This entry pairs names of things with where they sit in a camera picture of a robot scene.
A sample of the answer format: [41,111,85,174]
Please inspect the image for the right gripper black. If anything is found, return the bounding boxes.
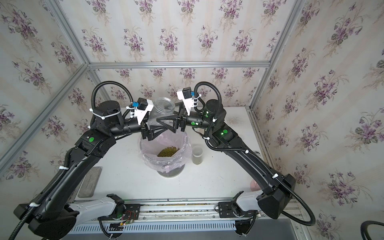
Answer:
[159,101,218,137]

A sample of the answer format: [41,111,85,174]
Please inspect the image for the jar with beige lid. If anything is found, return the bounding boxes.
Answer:
[148,97,176,126]

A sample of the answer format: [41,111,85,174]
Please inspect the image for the clear jar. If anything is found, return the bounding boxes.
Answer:
[192,146,203,165]

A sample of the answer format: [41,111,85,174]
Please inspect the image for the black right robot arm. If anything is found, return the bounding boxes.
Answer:
[157,100,295,220]

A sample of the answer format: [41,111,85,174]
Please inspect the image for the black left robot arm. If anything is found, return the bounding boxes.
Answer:
[9,98,157,240]

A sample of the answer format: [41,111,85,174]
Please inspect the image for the mung beans in bin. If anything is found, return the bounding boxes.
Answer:
[157,146,179,158]

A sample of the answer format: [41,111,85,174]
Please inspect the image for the mesh bin with plastic bag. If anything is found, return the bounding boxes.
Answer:
[138,131,192,178]

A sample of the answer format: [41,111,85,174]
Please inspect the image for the grey sponge pad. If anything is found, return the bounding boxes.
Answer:
[78,167,103,198]

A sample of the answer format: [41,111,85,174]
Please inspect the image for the pink pen holder cup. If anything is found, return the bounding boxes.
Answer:
[250,180,261,192]

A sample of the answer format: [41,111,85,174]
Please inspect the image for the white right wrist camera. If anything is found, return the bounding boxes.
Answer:
[177,87,202,116]

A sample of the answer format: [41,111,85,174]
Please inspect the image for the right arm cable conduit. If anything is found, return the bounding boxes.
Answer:
[193,81,316,227]

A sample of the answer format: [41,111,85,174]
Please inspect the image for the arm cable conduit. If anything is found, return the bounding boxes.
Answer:
[8,80,135,240]
[193,81,316,227]

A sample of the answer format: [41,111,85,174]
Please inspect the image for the aluminium frame crossbar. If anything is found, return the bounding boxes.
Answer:
[88,61,271,70]

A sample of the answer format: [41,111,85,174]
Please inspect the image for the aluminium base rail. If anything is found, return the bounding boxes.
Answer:
[70,199,305,239]

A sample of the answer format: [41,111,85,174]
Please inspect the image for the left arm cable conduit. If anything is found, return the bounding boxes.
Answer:
[8,80,135,240]

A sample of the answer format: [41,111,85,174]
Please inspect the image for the aluminium frame post left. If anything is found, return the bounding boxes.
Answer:
[46,1,102,107]

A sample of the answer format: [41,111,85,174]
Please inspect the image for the aluminium frame post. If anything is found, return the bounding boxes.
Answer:
[249,0,306,110]
[46,1,102,107]

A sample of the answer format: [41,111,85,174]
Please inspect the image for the aluminium frame post right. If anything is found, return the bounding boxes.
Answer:
[249,0,306,110]

